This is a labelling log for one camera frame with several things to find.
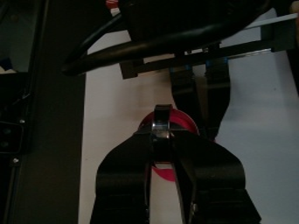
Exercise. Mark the red white label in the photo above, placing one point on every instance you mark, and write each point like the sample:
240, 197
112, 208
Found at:
112, 7

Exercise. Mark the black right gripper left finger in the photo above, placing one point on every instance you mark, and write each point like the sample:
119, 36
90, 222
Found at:
120, 180

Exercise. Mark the white work mat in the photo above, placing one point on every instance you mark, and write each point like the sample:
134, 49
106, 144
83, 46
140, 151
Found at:
256, 122

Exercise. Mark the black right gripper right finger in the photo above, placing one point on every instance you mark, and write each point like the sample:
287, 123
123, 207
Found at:
214, 186

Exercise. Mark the black equipment box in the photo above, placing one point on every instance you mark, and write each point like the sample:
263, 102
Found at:
10, 137

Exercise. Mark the pink play dough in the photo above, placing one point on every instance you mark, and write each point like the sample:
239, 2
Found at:
183, 118

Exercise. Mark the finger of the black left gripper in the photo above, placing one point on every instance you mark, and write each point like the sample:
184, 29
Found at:
186, 87
216, 93

